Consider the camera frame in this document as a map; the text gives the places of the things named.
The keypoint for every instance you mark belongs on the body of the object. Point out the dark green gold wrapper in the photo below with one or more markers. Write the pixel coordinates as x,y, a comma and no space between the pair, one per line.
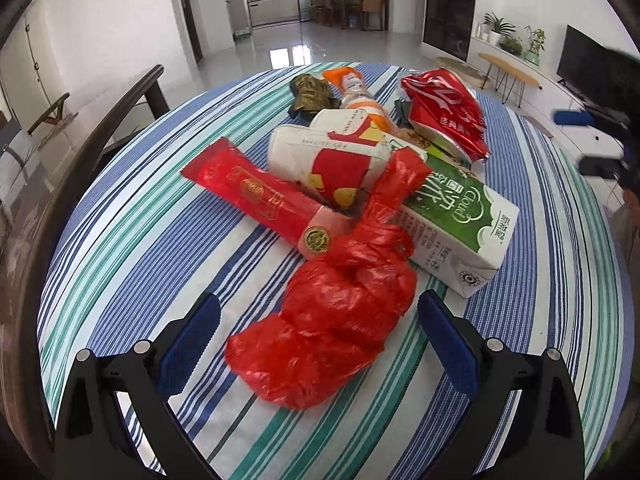
311,92

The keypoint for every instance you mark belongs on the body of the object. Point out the white red yellow packet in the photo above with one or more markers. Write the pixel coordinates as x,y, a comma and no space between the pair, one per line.
310,160

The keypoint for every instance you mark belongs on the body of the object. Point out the grey cushioned wooden sofa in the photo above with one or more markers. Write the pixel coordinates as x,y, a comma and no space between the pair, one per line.
15,160

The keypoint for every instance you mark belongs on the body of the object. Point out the long red foil wrapper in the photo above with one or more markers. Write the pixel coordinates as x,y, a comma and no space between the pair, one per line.
250,190

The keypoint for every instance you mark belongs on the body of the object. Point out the dark door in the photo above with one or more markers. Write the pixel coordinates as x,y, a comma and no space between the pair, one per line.
189,15

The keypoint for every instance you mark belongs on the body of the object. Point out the orange and white snack wrapper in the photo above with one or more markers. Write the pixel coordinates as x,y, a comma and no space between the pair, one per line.
357,97

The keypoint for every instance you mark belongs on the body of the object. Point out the tall leafy potted plant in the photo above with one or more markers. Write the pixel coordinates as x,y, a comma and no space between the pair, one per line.
496,27

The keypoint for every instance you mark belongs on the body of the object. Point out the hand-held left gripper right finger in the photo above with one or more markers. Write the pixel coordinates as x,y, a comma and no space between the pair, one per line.
447,345

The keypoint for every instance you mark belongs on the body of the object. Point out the blue green striped tablecloth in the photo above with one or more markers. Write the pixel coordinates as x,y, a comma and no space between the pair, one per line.
150,260

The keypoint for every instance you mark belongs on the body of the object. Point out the dark green packet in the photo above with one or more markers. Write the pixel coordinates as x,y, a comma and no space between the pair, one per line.
402,111

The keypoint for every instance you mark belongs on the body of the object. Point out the potted plant in green pot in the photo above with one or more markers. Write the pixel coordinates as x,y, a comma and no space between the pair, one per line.
534,47

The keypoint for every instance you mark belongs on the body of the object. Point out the kitchen counter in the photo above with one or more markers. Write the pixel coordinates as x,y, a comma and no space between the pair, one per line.
272,10

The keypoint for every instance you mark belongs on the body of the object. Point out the red plastic bag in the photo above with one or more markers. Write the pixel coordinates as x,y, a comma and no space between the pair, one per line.
325,320

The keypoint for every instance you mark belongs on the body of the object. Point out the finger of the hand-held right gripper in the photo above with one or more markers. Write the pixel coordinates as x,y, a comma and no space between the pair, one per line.
574,118
600,166

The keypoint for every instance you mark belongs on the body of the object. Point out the white and red paper cup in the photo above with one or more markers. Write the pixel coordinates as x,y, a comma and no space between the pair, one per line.
335,120

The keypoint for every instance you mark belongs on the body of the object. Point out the small bushy potted plant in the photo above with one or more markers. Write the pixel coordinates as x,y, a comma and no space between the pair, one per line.
511,45

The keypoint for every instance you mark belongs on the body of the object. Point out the wooden dining chair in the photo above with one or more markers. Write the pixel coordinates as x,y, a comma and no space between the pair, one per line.
372,2
320,2

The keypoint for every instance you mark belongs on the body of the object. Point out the oval wooden side table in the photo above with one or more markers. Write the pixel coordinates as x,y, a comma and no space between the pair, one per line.
510,67

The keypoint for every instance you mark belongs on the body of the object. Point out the black television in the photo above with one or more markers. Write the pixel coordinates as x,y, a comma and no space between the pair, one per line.
580,57

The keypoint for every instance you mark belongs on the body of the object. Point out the black glass cabinet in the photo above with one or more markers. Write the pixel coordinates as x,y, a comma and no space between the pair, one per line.
450,5

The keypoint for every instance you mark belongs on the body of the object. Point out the red crumpled snack bag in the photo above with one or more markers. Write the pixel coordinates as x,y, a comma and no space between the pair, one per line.
440,105

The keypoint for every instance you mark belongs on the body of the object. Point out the round woven floor cushion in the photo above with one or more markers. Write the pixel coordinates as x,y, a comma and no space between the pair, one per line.
457,67

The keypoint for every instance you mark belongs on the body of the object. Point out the white low tv cabinet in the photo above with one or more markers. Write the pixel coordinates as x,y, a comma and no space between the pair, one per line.
550,97

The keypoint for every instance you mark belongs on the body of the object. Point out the dark wood glass-top table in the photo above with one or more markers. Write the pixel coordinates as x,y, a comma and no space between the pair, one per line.
50,185

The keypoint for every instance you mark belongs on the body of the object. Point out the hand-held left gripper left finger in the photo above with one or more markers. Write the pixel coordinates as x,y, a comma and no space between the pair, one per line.
190,345

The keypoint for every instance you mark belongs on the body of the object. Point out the green and white milk carton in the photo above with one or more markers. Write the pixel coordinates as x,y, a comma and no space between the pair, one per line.
465,220

